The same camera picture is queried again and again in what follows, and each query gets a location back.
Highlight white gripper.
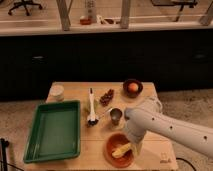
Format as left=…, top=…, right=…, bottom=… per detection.
left=124, top=130, right=146, bottom=156

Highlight yellow banana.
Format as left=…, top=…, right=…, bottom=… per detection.
left=112, top=143, right=131, bottom=158

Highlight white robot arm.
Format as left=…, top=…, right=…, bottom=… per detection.
left=123, top=97, right=213, bottom=158

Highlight red bowl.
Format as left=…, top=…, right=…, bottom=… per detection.
left=103, top=133, right=134, bottom=168

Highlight dark brown bowl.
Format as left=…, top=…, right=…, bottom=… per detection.
left=123, top=79, right=143, bottom=98

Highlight wooden board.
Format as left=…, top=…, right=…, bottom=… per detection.
left=25, top=82, right=178, bottom=171

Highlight dark grape bunch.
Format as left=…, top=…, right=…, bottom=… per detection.
left=99, top=89, right=114, bottom=106

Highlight orange fruit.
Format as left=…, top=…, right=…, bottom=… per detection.
left=128, top=82, right=138, bottom=92

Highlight green plastic tray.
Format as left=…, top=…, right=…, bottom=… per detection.
left=23, top=100, right=81, bottom=163

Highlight white round container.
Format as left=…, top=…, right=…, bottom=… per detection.
left=50, top=85, right=64, bottom=101

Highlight small red dish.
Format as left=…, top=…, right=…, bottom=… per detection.
left=80, top=18, right=92, bottom=25

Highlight black cabinet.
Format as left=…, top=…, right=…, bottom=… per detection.
left=0, top=29, right=213, bottom=101

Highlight black stand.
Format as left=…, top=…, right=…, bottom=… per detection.
left=0, top=138, right=9, bottom=171

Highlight black office chair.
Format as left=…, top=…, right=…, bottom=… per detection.
left=8, top=0, right=43, bottom=16

